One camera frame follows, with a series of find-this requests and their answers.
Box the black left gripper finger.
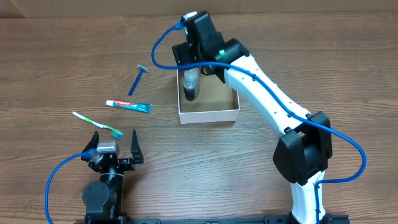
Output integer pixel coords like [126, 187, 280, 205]
[131, 129, 144, 164]
[83, 131, 99, 152]

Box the green white toothbrush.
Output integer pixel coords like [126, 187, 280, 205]
[72, 111, 124, 140]

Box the clear pump bottle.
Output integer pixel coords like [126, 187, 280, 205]
[183, 68, 200, 101]

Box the Colgate toothpaste tube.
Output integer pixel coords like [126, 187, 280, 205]
[106, 100, 152, 113]

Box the blue disposable razor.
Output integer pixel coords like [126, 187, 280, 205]
[128, 64, 149, 96]

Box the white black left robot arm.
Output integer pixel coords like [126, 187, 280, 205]
[81, 131, 144, 223]

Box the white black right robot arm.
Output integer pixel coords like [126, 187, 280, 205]
[172, 11, 332, 223]

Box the white cardboard box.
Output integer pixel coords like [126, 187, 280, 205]
[177, 70, 240, 124]

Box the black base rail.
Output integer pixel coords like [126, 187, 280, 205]
[74, 213, 351, 224]

